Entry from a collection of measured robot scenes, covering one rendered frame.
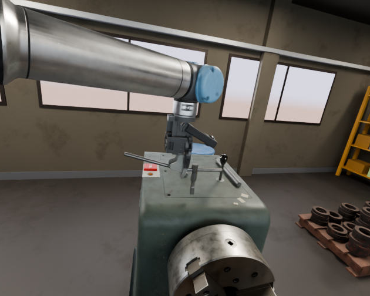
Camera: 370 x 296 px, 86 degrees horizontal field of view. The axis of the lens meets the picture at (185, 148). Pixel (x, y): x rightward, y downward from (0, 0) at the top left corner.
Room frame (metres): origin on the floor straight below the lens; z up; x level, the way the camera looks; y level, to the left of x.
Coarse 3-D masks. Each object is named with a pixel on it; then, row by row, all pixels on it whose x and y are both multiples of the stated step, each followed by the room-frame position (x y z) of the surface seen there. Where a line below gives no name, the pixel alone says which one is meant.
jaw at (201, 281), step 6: (192, 264) 0.42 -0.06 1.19; (198, 264) 0.42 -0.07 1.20; (192, 270) 0.41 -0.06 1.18; (198, 270) 0.40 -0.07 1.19; (192, 276) 0.40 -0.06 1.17; (198, 276) 0.40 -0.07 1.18; (204, 276) 0.39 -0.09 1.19; (198, 282) 0.38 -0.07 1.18; (204, 282) 0.37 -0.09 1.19; (210, 282) 0.38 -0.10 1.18; (216, 282) 0.41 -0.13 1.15; (198, 288) 0.37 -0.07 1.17; (204, 288) 0.36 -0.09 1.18; (210, 288) 0.37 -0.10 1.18; (216, 288) 0.39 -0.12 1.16; (222, 288) 0.41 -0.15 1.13; (198, 294) 0.36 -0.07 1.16; (204, 294) 0.37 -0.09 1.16; (210, 294) 0.37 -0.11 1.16; (216, 294) 0.37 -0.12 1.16; (222, 294) 0.39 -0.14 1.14
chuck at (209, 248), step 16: (208, 240) 0.47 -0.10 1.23; (224, 240) 0.47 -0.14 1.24; (240, 240) 0.49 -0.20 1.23; (176, 256) 0.48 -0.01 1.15; (192, 256) 0.44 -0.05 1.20; (208, 256) 0.42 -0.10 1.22; (224, 256) 0.42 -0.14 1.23; (240, 256) 0.42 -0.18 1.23; (256, 256) 0.44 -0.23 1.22; (176, 272) 0.43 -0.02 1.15; (208, 272) 0.41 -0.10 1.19; (224, 272) 0.42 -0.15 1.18; (240, 272) 0.42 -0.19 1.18; (256, 272) 0.43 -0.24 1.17; (272, 272) 0.45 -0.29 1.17; (176, 288) 0.39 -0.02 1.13; (192, 288) 0.40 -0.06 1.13; (224, 288) 0.48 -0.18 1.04; (240, 288) 0.43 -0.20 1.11
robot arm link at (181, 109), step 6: (174, 102) 0.60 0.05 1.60; (180, 102) 0.58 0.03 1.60; (174, 108) 0.60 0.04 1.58; (180, 108) 0.58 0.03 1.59; (186, 108) 0.58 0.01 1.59; (192, 108) 0.59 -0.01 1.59; (174, 114) 0.60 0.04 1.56; (180, 114) 0.58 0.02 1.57; (186, 114) 0.58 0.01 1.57; (192, 114) 0.59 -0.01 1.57
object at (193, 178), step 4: (192, 164) 0.63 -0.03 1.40; (196, 164) 0.63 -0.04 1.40; (192, 168) 0.62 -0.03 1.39; (196, 168) 0.62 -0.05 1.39; (192, 172) 0.62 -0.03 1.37; (196, 172) 0.62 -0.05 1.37; (192, 176) 0.62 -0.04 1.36; (196, 176) 0.62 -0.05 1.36; (192, 180) 0.62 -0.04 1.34; (192, 184) 0.62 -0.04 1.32; (192, 188) 0.62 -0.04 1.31; (192, 192) 0.62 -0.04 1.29
